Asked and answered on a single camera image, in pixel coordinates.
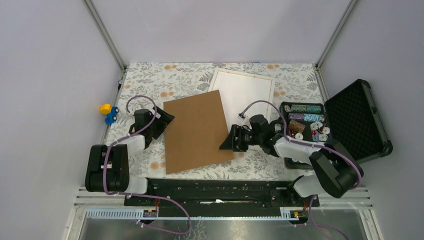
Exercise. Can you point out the white picture frame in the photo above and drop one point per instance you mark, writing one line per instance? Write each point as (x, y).
(245, 96)

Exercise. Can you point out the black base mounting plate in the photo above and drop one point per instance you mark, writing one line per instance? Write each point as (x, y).
(220, 198)

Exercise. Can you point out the aluminium rail frame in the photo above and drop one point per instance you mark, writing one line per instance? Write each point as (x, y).
(99, 205)

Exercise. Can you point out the brown backing board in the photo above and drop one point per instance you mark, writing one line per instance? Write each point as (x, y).
(193, 137)

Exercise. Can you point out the brown playing card box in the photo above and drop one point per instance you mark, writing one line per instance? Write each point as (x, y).
(296, 126)

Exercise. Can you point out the black foam lined case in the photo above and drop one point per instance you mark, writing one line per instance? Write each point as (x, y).
(351, 117)

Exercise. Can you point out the floral patterned table mat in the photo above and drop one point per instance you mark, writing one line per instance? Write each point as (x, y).
(147, 84)

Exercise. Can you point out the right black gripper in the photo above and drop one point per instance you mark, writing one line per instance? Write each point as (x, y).
(230, 143)

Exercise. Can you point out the yellow blue toy car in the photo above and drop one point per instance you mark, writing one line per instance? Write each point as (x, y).
(110, 112)

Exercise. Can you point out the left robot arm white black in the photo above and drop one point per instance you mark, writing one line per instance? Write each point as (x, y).
(108, 168)

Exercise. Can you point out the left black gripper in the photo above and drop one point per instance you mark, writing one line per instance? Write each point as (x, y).
(165, 118)

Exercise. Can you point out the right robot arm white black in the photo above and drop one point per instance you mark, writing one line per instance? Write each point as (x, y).
(334, 170)

